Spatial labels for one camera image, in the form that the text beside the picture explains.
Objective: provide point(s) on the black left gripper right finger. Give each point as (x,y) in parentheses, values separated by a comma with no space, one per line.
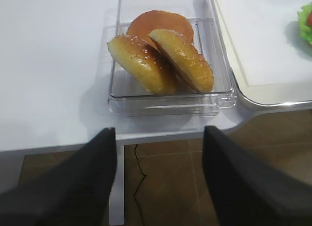
(245,191)

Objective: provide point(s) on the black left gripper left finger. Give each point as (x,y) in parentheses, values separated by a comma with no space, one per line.
(74,193)

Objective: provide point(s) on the green lettuce leaf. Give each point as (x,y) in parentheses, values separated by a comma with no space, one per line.
(304,28)

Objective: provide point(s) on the white table leg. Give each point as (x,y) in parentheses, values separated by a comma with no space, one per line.
(117,197)

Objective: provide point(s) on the white serving tray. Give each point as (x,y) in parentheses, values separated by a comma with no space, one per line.
(271,62)

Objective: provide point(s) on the sesame bun top right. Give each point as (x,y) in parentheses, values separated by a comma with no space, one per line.
(189,64)

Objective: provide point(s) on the sesame bun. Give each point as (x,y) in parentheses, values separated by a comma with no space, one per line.
(189,64)
(143,62)

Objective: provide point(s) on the sesame bun top left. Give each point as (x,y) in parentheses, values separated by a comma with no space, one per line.
(143,62)

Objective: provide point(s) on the bun bottom flat side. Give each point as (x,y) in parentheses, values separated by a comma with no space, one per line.
(158,19)

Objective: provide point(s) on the red tomato slice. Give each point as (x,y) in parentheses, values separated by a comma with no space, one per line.
(310,19)

